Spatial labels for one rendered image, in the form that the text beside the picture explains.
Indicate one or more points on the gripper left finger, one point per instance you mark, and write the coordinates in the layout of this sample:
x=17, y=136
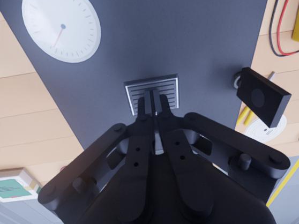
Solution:
x=93, y=153

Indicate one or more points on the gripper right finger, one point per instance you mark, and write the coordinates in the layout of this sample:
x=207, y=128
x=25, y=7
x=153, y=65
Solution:
x=233, y=146

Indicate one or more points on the silver ribbed drawer grip plate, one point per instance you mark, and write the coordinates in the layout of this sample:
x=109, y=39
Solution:
x=169, y=87

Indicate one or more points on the white round test disc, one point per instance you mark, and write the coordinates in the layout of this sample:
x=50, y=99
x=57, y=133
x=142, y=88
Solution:
x=259, y=132

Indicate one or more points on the black flat key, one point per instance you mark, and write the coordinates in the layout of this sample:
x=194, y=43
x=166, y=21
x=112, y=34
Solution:
x=261, y=94

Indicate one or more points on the silver round lock cylinder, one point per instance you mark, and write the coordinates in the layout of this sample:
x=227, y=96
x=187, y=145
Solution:
x=234, y=80

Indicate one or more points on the dark blue-grey tachograph head body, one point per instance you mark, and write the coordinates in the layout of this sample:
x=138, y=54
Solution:
x=163, y=36

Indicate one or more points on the white box with green label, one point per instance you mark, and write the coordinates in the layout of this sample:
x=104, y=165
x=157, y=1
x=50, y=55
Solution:
x=14, y=187

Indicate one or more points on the yellow meter case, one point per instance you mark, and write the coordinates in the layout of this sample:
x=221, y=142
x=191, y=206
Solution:
x=295, y=27

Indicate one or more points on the white round dial, red needle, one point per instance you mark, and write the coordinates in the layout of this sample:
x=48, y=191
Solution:
x=60, y=20

